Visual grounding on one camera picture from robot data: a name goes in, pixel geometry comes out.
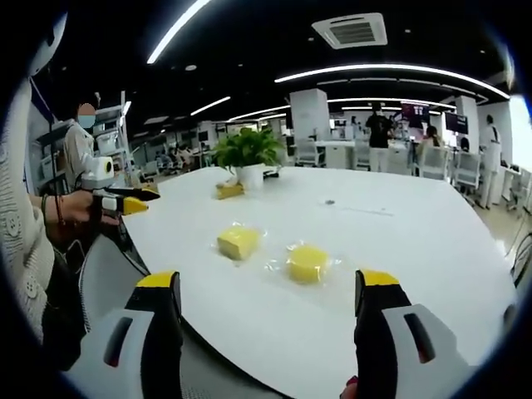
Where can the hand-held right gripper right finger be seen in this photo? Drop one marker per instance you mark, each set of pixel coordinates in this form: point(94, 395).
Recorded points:
point(382, 332)

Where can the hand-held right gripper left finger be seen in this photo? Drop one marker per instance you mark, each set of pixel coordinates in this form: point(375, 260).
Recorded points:
point(158, 332)

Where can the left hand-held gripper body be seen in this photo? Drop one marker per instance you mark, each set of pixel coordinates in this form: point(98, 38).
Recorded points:
point(99, 174)

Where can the round yellow silicone block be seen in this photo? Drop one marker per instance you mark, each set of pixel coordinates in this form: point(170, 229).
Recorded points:
point(306, 264)

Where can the square yellow silicone block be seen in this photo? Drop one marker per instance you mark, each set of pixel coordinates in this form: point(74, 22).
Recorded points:
point(237, 243)

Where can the person's left hand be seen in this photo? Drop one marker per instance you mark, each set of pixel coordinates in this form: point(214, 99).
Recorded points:
point(75, 208)

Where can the person's right hand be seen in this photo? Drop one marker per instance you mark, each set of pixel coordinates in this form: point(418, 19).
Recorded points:
point(351, 388)

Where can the white shelving rack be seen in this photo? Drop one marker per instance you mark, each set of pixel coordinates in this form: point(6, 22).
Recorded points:
point(112, 137)

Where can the grey office chair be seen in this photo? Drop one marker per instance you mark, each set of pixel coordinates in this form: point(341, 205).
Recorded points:
point(108, 282)

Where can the small yellow packet by plant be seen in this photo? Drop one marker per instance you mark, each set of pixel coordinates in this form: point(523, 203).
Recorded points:
point(230, 192)

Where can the ceiling light strip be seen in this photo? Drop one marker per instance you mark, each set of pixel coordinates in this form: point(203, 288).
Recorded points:
point(210, 106)
point(395, 70)
point(176, 31)
point(257, 113)

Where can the potted green plant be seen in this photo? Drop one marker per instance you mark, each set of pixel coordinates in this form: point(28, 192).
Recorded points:
point(249, 151)

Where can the person's cream knit cardigan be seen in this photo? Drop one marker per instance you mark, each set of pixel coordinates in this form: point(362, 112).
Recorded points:
point(25, 266)

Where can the black object behind plant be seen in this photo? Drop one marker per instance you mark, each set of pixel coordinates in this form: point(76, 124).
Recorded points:
point(272, 172)

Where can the white worn device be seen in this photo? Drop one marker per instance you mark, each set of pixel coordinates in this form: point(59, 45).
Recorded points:
point(47, 41)

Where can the dark chair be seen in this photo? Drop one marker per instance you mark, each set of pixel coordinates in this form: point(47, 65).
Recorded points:
point(521, 266)

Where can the white office chair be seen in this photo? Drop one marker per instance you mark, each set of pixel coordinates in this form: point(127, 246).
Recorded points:
point(467, 170)
point(309, 153)
point(436, 163)

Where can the white pillar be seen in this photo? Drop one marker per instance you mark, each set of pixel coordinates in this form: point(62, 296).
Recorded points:
point(309, 114)

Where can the dark monitor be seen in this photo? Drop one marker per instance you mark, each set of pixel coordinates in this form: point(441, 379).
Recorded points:
point(456, 122)

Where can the ceiling air conditioner vent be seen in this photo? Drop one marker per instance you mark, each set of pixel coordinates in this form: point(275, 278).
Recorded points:
point(351, 31)

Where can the dark wall screen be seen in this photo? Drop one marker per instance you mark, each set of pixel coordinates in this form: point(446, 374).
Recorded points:
point(415, 113)

